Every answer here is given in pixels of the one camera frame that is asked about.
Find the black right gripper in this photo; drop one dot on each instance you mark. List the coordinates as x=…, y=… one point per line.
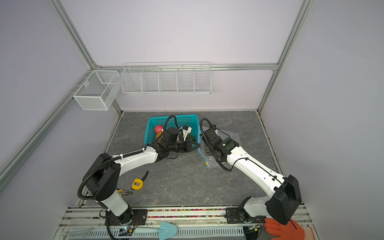
x=223, y=142

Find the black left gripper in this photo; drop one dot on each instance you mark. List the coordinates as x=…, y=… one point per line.
x=189, y=142

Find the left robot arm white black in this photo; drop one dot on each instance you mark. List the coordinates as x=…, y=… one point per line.
x=179, y=135

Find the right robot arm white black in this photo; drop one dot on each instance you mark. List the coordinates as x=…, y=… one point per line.
x=283, y=195

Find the orange gloved hand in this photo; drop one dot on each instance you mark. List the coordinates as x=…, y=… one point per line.
x=291, y=231

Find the pink dragon fruit toy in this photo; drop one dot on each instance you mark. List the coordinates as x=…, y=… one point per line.
x=159, y=129

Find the yellow tape measure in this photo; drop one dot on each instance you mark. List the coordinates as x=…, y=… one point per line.
x=139, y=183

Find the teal silicone spatula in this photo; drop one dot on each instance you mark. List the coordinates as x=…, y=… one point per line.
x=165, y=231

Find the silver wrench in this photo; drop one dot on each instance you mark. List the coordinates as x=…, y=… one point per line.
x=77, y=233

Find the white wire wall rack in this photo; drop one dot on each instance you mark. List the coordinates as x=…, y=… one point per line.
x=167, y=78

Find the yellow handled pliers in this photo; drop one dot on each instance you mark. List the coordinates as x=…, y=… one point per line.
x=124, y=192

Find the white mesh wall box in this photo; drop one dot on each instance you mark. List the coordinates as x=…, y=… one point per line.
x=99, y=90

